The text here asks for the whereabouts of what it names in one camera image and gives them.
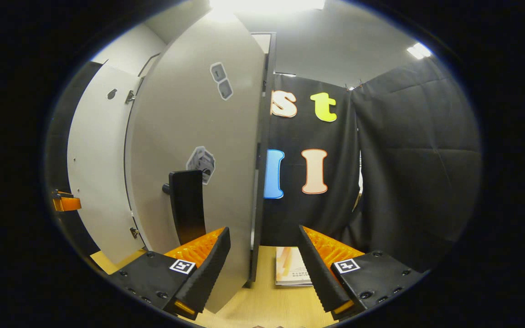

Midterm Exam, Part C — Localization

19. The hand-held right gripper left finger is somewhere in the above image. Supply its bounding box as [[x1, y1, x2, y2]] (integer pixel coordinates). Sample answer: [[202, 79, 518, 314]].
[[107, 226, 232, 322]]

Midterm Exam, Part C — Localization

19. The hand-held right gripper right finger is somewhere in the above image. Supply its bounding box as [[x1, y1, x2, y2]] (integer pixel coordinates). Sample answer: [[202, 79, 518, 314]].
[[298, 225, 430, 322]]

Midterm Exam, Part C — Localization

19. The grey cabinet door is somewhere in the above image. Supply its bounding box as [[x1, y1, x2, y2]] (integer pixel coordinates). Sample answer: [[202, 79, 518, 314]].
[[67, 64, 147, 266], [124, 10, 267, 315]]

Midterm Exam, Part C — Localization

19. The grey cabinet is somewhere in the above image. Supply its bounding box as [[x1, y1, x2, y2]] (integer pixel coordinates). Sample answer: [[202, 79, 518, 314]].
[[247, 31, 278, 288]]

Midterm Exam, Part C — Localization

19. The white booklet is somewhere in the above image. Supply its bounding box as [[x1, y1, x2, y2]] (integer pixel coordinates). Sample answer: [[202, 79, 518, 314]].
[[275, 246, 313, 287]]

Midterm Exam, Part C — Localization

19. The black backdrop cloth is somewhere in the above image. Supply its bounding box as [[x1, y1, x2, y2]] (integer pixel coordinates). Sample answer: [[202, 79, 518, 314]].
[[342, 57, 483, 274], [260, 73, 361, 249]]

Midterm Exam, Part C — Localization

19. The ceiling light panel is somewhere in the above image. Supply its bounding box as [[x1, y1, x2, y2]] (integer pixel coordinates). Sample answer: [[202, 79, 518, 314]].
[[406, 42, 432, 60]]

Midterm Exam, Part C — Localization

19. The black door handle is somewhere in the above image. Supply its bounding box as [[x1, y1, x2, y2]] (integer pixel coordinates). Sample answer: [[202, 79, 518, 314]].
[[162, 169, 207, 246]]

